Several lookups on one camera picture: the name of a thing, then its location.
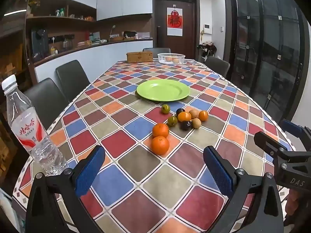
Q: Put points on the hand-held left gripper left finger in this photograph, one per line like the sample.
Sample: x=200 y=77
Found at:
x=90 y=167

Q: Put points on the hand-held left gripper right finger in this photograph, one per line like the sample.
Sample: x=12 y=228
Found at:
x=217 y=170

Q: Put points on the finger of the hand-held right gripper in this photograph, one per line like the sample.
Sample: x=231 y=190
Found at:
x=269 y=144
x=291 y=126

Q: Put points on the brown kiwi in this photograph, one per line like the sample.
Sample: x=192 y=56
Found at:
x=196 y=123
x=193 y=113

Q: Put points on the dark plum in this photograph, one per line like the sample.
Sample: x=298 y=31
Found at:
x=180 y=111
x=186 y=125

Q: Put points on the small orange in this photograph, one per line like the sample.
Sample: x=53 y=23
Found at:
x=203 y=115
x=184 y=117

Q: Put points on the large orange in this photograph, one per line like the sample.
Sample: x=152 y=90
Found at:
x=160 y=145
x=160 y=130

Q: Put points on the green persimmon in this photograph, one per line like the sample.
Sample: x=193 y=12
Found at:
x=165 y=109
x=172 y=121

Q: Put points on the green plate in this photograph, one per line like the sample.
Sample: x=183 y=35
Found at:
x=162 y=90

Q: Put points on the person's right hand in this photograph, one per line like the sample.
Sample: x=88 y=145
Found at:
x=295 y=205

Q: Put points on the checkered colourful tablecloth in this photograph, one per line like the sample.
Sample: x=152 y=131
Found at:
x=136 y=170

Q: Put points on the clear plastic water bottle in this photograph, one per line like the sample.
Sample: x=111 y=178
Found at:
x=29 y=136

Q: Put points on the black glass sliding door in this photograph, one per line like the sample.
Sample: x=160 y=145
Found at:
x=267 y=53

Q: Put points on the dark dining chair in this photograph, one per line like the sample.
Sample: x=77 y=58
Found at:
x=71 y=77
x=217 y=65
x=155 y=50
x=46 y=102

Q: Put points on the white counter cabinet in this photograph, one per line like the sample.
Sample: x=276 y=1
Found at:
x=104 y=55

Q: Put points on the shoe rack with shoes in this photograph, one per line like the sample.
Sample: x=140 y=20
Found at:
x=207 y=48

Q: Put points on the woven brown box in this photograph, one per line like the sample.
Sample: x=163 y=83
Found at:
x=139 y=56

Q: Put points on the small yellow bottle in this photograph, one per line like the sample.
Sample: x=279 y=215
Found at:
x=53 y=50

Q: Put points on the white plastic basket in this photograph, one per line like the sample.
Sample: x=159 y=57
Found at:
x=161 y=60

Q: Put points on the pink bowl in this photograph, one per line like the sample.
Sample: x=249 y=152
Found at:
x=81 y=44

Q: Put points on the white intercom panel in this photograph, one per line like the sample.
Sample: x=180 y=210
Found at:
x=207 y=28

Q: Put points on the black coffee machine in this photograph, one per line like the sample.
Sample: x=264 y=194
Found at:
x=40 y=42

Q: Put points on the white desk lamp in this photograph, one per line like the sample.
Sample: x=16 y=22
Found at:
x=112 y=30

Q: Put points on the dark brown door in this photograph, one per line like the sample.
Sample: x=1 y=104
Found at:
x=187 y=29

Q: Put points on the wooden wall shelf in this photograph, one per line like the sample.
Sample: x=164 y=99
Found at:
x=63 y=19

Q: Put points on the red and white wall poster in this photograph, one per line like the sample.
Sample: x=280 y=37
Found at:
x=174 y=21

